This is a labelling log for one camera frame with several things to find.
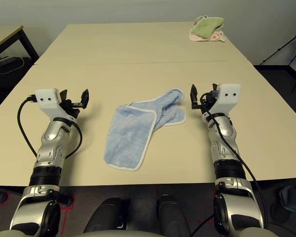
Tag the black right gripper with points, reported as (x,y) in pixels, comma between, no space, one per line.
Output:
(207,102)

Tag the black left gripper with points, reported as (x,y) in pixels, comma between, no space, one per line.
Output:
(72,107)

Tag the light blue towel white trim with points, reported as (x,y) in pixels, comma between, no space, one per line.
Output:
(128,138)

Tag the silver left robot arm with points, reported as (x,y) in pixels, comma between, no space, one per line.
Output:
(51,143)

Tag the pink folded towel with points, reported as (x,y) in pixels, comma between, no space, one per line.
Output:
(217,37)

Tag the green folded towel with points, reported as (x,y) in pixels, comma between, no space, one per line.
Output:
(207,27)

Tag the grey power adapter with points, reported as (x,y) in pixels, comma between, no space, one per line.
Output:
(3,60)

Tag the black tripod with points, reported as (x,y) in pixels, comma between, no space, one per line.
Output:
(281,49)

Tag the black left robot leg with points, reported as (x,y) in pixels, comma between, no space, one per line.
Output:
(106,214)

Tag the black robot leg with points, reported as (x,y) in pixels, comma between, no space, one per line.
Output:
(172,217)
(106,214)

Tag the black right robot leg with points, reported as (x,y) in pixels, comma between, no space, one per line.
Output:
(172,217)

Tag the blue grey bag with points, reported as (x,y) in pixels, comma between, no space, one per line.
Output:
(291,200)

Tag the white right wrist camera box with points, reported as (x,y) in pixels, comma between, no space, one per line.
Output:
(228,96)

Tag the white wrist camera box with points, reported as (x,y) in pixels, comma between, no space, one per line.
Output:
(48,98)
(228,96)

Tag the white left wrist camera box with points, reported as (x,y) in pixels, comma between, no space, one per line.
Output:
(48,98)

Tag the wooden side table black frame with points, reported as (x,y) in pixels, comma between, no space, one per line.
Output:
(5,37)

